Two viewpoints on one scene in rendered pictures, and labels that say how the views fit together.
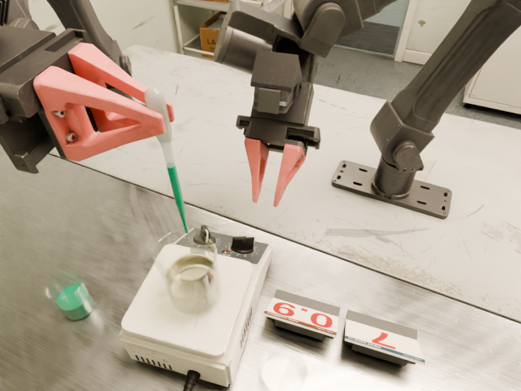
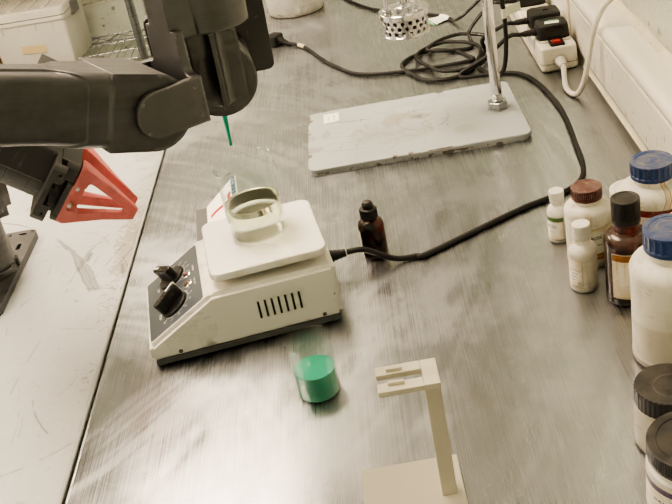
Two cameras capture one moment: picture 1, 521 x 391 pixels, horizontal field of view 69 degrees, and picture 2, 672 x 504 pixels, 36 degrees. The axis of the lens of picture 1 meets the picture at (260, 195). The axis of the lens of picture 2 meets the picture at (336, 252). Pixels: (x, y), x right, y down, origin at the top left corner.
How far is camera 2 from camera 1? 1.11 m
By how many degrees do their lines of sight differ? 82
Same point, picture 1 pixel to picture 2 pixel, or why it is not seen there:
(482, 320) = (164, 193)
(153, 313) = (297, 239)
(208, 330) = (290, 211)
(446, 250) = (87, 224)
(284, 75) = not seen: hidden behind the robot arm
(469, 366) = (214, 188)
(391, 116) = not seen: outside the picture
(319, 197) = (30, 315)
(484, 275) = not seen: hidden behind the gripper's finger
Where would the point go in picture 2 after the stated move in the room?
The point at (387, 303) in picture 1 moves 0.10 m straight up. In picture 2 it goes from (175, 231) to (155, 160)
